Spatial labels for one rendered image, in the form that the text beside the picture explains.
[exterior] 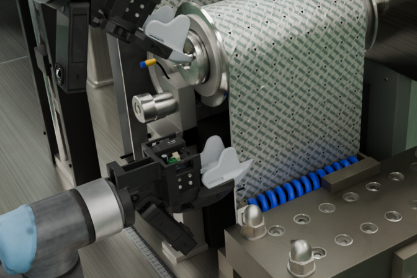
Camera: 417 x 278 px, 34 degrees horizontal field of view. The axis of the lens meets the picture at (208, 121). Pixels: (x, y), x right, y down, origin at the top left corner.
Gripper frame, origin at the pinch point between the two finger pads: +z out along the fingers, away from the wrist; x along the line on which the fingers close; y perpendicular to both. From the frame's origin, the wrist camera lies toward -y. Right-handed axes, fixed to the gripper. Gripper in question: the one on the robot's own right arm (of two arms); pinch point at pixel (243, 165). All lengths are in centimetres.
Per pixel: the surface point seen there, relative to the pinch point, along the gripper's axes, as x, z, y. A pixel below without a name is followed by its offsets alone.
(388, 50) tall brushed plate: 3.5, 30.4, 8.2
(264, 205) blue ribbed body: -3.5, 1.1, -5.3
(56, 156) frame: 46, -15, -17
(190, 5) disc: 7.2, -2.7, 22.9
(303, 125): -0.3, 10.6, 3.2
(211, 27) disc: 1.7, -2.7, 21.5
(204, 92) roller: 4.2, -3.2, 11.3
